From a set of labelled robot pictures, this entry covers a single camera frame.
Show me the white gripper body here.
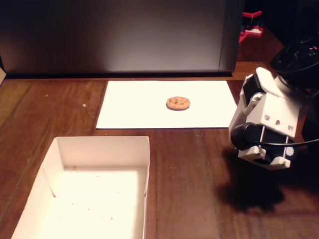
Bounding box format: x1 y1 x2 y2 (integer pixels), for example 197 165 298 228
228 93 304 160

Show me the round chocolate chip mini cookie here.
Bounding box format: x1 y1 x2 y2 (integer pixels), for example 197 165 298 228
166 96 191 111

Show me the white cardboard box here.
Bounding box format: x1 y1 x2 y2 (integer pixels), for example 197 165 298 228
11 135 151 239

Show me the red plastic clamp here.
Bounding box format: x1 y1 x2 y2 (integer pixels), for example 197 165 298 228
239 10 265 43

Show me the white paper sheet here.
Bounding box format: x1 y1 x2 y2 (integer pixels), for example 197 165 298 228
96 80 238 129

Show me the black upright panel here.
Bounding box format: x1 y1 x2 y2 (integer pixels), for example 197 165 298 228
0 0 246 78

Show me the black camera cable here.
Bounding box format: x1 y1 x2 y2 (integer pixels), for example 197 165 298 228
250 138 319 148

